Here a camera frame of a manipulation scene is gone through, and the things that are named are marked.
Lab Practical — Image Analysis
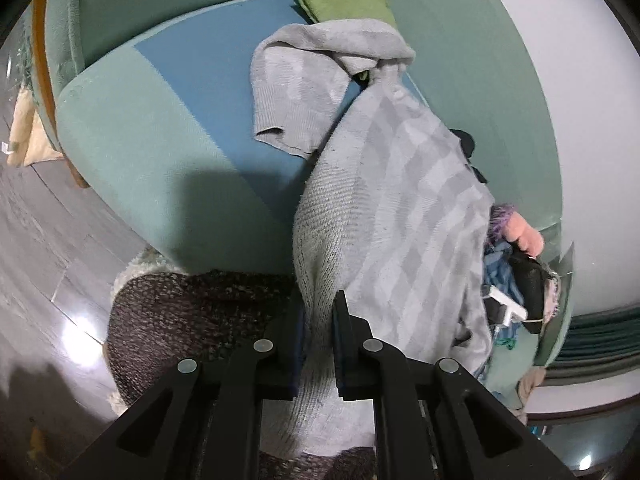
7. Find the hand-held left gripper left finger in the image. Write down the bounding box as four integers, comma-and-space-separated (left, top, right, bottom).
52, 300, 307, 480

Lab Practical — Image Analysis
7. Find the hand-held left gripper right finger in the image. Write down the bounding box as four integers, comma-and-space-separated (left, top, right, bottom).
332, 290, 576, 480

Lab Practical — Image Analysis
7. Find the grey knit sweater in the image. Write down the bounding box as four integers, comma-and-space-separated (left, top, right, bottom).
250, 19, 493, 461

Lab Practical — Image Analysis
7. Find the dark speckled rug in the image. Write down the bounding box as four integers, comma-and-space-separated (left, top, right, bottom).
105, 270, 378, 480

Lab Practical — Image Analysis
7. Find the blue striped cloth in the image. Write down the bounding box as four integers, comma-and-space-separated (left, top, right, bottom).
475, 247, 521, 381

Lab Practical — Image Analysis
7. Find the beige cloth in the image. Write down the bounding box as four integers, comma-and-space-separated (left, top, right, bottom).
515, 366, 548, 423

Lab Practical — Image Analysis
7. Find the black textured bag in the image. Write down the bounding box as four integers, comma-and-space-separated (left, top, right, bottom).
507, 251, 551, 335

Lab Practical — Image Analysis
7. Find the pink plush toy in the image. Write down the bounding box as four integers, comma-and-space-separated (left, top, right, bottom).
487, 204, 545, 256

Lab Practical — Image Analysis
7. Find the pink knit cloth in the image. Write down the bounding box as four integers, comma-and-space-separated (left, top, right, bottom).
542, 270, 562, 319

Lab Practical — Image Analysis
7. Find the green sofa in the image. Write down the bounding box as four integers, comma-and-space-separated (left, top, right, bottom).
30, 0, 576, 396

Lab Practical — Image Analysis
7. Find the black garment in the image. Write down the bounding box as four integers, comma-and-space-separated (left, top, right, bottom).
450, 129, 490, 185

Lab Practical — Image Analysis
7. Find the blue seat mat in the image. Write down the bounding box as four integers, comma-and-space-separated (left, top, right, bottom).
135, 0, 426, 211

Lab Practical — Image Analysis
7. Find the teal curtain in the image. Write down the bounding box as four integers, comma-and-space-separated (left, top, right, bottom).
537, 305, 640, 361

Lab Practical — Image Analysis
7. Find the cream floor cloth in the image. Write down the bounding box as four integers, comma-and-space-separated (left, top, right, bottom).
7, 85, 66, 168

